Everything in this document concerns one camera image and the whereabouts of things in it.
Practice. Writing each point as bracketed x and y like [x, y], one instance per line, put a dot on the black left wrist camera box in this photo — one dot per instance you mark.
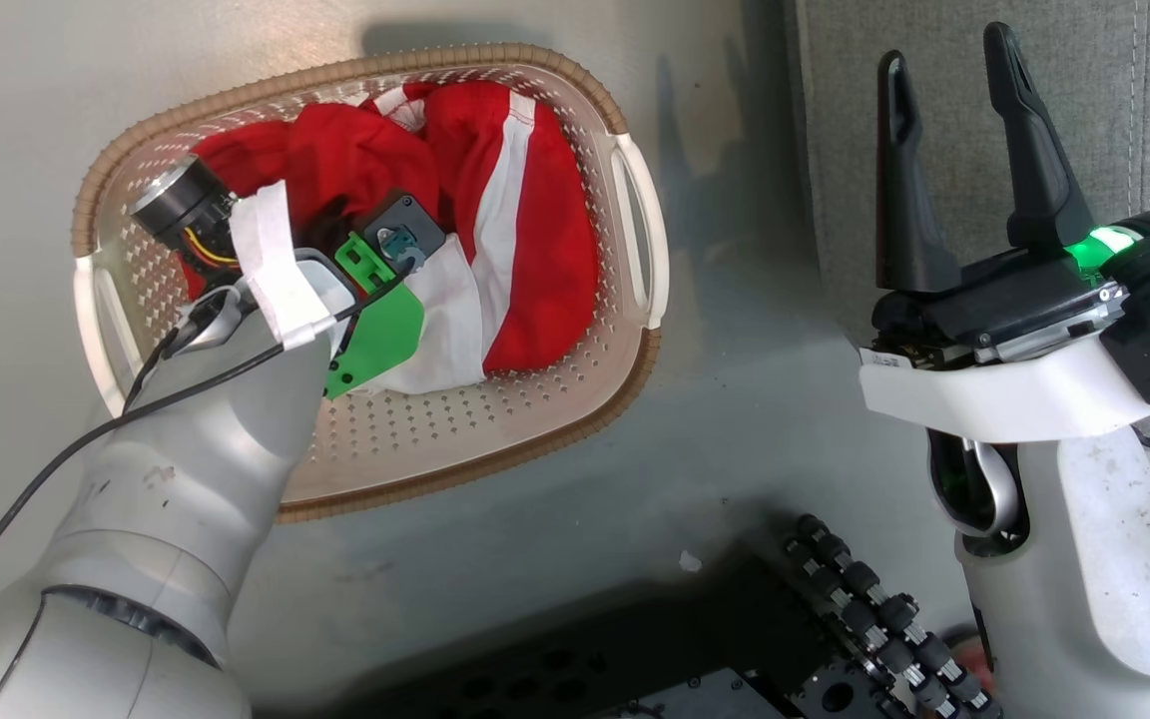
[405, 225]

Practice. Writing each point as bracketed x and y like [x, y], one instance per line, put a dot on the black roller omni wheel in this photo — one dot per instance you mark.
[874, 604]

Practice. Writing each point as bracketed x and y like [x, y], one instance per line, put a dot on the cream perforated laundry basket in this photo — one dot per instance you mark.
[455, 429]

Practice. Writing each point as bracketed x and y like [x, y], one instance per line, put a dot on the grey fabric sofa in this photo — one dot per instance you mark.
[1134, 100]

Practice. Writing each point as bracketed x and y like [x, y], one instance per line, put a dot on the red white striped garment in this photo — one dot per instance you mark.
[555, 250]

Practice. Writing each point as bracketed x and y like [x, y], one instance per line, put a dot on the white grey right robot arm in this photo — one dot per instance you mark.
[1104, 559]

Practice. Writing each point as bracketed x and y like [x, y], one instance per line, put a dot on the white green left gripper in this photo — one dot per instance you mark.
[375, 335]

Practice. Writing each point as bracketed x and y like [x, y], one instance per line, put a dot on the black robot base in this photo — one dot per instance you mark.
[635, 659]

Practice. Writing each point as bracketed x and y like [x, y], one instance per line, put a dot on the small white floor scrap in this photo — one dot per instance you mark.
[690, 562]

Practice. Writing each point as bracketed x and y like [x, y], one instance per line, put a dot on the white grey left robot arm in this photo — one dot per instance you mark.
[186, 479]

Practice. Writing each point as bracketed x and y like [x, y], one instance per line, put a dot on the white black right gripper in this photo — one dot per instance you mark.
[1014, 394]

